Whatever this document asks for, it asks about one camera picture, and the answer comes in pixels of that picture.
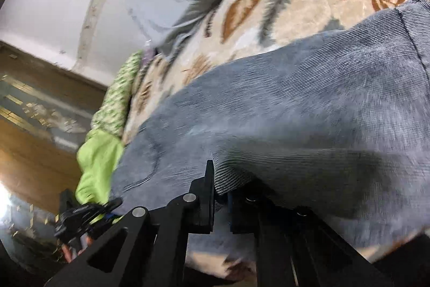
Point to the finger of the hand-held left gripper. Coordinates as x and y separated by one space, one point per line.
111 206

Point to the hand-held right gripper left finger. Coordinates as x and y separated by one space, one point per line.
205 206

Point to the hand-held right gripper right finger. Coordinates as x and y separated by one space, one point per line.
240 216

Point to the blue-grey denim pants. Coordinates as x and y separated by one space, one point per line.
285 112

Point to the bright green cloth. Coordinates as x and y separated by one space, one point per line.
97 166

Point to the wooden glass-panel door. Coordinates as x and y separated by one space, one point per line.
40 125

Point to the green patterned cloth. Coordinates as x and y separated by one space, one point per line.
117 98

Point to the small purple cloth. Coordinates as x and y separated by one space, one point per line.
148 55

